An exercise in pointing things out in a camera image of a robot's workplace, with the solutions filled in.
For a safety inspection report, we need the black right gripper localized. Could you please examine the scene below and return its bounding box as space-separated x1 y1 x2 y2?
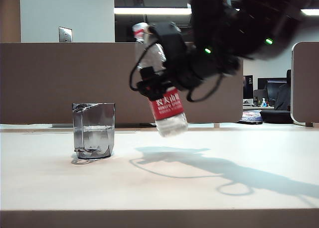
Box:
136 51 220 101

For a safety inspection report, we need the clear water bottle red label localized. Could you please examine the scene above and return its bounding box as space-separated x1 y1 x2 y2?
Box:
132 22 189 138

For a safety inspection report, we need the grey faceted glass mug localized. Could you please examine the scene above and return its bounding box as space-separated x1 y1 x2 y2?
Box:
72 103 116 160

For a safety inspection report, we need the white ceiling light strip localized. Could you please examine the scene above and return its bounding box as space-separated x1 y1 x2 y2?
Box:
114 7 319 16

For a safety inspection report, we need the black sign with number two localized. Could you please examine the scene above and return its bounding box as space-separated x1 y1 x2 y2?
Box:
243 75 254 100

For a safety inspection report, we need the patterned blue white cushion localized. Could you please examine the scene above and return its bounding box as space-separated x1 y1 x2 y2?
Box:
236 110 264 125

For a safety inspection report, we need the long brown desk partition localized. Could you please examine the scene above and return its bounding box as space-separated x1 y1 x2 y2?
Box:
0 42 244 126

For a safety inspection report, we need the black computer monitor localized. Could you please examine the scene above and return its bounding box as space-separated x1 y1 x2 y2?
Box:
257 78 291 107

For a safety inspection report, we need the black round cushion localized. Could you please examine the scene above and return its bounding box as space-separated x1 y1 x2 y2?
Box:
260 109 294 124

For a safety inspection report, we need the black office chair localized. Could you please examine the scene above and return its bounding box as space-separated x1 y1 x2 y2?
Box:
275 69 292 112

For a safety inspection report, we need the brown partition with white edge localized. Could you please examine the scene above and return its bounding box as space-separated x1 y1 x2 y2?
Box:
291 41 319 127

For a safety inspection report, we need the black camera cable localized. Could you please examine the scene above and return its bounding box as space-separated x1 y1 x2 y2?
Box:
129 37 225 103

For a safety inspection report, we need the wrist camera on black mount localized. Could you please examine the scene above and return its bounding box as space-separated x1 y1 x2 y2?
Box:
146 22 189 74

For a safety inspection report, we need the metal wall switch plate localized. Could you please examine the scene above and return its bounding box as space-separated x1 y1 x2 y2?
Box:
58 26 73 43

